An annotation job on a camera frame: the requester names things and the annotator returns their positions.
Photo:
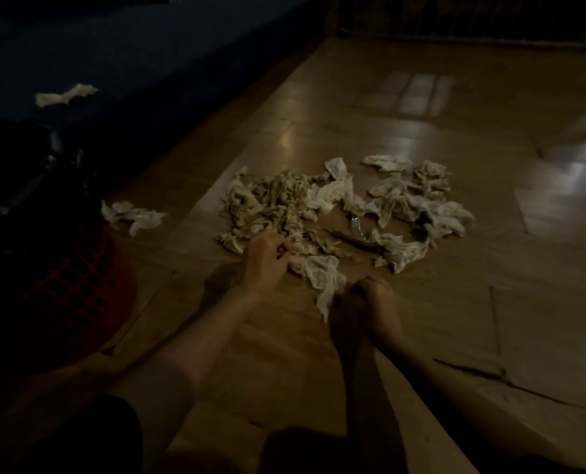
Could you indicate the shiny foil wrapper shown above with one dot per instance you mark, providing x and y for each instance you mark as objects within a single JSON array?
[{"x": 357, "y": 226}]

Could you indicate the person's left fingers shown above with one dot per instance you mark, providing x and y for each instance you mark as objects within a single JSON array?
[{"x": 280, "y": 249}]

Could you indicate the black bag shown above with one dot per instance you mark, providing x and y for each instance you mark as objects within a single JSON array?
[{"x": 31, "y": 167}]

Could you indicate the person's left hand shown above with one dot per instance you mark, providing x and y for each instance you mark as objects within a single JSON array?
[{"x": 263, "y": 264}]

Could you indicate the dark blue mattress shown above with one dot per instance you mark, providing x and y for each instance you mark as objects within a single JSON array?
[{"x": 140, "y": 59}]

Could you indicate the person's right hand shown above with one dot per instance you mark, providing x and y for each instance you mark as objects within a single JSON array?
[{"x": 382, "y": 310}]

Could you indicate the person's right forearm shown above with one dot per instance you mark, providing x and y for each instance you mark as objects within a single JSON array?
[{"x": 451, "y": 389}]

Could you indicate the person's right fingers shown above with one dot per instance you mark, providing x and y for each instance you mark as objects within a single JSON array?
[{"x": 361, "y": 287}]

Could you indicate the white tissue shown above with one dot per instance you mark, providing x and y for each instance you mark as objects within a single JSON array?
[
  {"x": 322, "y": 278},
  {"x": 132, "y": 216},
  {"x": 66, "y": 95}
]

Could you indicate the person's left forearm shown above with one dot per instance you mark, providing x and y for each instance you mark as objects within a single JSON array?
[{"x": 184, "y": 355}]

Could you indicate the pile of crumpled white tissues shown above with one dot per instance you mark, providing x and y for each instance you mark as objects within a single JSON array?
[{"x": 332, "y": 207}]

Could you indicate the red plastic lattice basket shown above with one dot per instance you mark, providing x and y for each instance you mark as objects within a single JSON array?
[{"x": 75, "y": 291}]

